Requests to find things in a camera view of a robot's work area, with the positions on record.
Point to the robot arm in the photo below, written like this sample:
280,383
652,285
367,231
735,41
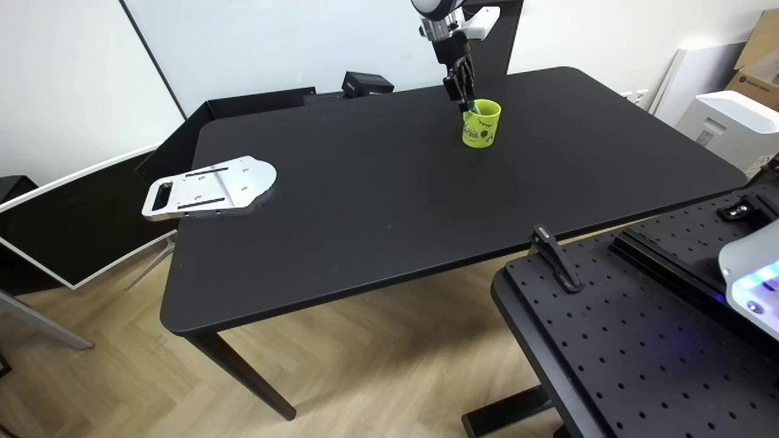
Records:
751,267

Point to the black clamp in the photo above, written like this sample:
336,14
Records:
557,258
739,210

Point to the green marker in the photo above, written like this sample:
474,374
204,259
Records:
473,109

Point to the grey table leg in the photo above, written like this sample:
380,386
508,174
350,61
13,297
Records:
42,322

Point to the white board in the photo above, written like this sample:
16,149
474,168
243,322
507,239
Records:
694,76

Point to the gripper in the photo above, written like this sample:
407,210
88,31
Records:
451,47

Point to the curved white-framed monitor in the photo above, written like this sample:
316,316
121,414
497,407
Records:
67,231

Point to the white printer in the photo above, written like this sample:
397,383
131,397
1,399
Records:
733,125

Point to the yellow-green mug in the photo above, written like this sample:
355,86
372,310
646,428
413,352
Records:
482,129

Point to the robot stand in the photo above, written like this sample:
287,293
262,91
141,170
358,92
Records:
633,353

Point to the wall socket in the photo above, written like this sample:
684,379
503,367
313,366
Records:
636,98

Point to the silver metal plate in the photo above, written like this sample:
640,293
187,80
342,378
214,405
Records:
213,185

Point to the whiteboard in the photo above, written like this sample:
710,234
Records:
274,42

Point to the stack of cardboard boxes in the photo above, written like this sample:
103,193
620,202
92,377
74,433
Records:
761,61

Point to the black panel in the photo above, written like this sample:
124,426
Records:
182,137

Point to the small black box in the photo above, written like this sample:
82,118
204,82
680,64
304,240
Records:
366,83

